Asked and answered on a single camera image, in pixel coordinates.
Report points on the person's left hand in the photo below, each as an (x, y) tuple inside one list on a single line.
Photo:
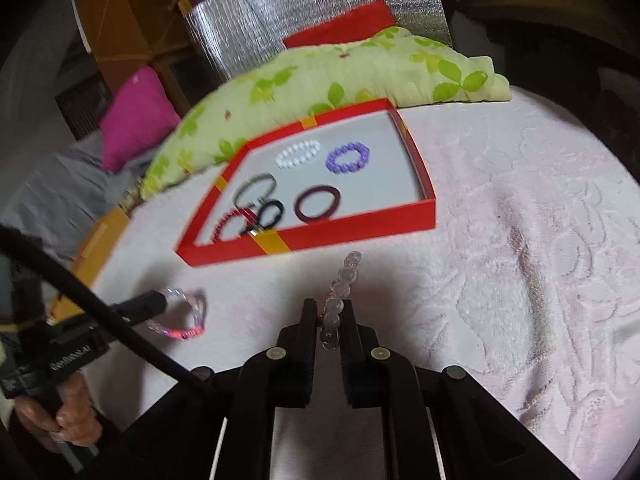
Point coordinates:
[(75, 417)]

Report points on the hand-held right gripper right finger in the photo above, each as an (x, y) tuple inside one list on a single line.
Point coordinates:
[(346, 325)]

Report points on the wooden chair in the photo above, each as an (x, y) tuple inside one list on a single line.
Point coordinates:
[(125, 25)]

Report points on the red box lid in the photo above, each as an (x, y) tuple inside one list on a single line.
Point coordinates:
[(345, 25)]

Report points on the green floral pillow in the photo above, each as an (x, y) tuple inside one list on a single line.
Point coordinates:
[(310, 80)]

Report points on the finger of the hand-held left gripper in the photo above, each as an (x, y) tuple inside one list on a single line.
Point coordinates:
[(142, 306)]

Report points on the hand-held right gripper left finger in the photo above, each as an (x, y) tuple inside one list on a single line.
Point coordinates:
[(311, 325)]

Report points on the silver metal bangle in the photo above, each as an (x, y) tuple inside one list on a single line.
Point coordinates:
[(241, 192)]

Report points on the red shallow box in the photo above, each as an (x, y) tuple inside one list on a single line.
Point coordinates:
[(360, 220)]

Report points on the dark maroon bangle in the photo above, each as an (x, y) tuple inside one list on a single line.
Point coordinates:
[(330, 212)]

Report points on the white textured blanket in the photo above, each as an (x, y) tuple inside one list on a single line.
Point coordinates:
[(525, 260)]

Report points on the grey blanket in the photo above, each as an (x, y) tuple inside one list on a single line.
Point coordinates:
[(45, 185)]

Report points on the magenta pillow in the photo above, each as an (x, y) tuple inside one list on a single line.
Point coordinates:
[(135, 120)]

